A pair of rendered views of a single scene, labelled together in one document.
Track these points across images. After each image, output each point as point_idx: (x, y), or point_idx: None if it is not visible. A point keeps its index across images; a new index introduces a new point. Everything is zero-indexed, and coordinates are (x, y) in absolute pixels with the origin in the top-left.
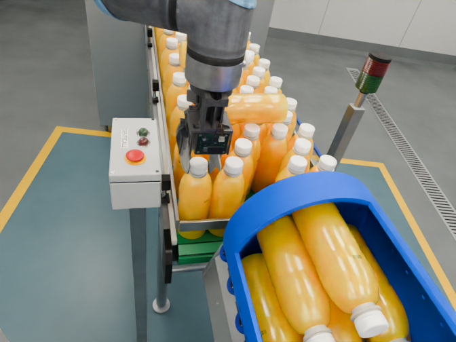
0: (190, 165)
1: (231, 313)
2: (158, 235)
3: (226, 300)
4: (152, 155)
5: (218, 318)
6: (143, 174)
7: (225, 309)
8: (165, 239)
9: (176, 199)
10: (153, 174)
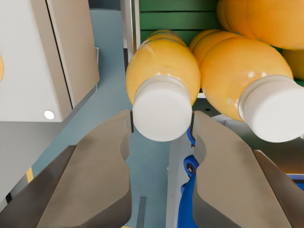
0: (133, 131)
1: (182, 167)
2: None
3: (182, 155)
4: (15, 44)
5: (174, 144)
6: (19, 121)
7: (179, 159)
8: (125, 66)
9: (132, 44)
10: (41, 121)
